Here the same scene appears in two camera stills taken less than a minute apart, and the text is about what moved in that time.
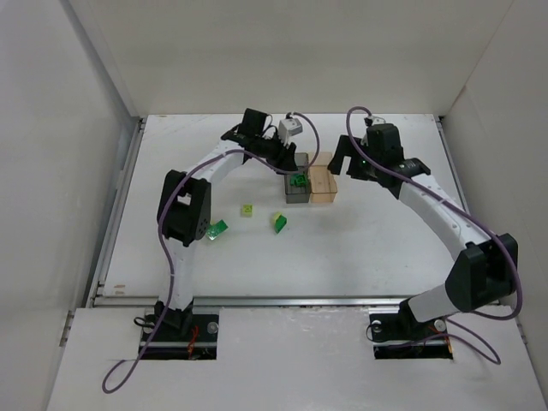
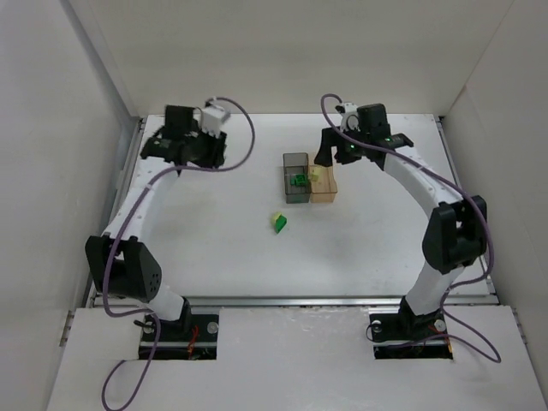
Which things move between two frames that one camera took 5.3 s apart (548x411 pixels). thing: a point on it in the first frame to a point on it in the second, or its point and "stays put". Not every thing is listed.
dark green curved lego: (280, 223) stays put
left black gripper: (282, 152) to (210, 151)
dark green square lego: (301, 180) stays put
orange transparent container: (322, 183) stays put
